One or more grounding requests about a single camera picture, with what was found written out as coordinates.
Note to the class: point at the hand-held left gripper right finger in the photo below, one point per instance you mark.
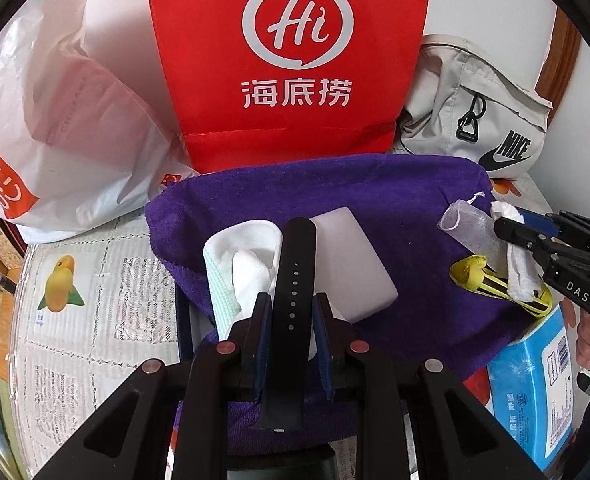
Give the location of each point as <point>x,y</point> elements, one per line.
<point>325,350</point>

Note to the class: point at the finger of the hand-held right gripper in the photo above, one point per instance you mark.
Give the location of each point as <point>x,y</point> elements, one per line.
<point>542,222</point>
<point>525,237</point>

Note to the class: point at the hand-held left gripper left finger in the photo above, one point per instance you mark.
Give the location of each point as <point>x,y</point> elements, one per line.
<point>261,345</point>

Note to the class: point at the light green cloth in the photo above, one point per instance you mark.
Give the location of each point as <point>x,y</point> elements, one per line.
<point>222,305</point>

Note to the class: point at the clear mesh pouch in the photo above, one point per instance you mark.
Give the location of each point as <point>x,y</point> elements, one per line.
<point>467,225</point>

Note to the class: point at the yellow black striped sock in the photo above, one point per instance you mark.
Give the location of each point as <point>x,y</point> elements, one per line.
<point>480,280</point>

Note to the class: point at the white sock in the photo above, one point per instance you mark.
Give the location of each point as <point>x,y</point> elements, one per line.
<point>247,270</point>

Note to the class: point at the white sponge block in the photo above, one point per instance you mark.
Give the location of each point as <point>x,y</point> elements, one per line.
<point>355,265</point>

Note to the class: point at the blue tissue pack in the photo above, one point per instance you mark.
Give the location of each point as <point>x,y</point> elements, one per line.
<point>530,390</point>

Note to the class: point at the purple towel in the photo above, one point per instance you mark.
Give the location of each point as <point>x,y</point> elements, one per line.
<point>375,210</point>

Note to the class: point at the grey waist bag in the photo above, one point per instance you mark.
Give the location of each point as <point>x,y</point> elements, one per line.
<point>440,100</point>

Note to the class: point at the fruit print tablecloth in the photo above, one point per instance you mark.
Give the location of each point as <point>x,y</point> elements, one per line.
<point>100,310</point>

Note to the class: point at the white plastic shopping bag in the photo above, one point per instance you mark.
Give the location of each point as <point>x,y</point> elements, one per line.
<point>75,135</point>

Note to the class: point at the red paper bag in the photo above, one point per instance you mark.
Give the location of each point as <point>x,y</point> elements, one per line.
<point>200,60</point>

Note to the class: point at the brown wooden door frame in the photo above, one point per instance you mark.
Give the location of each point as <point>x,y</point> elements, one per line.
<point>562,50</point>

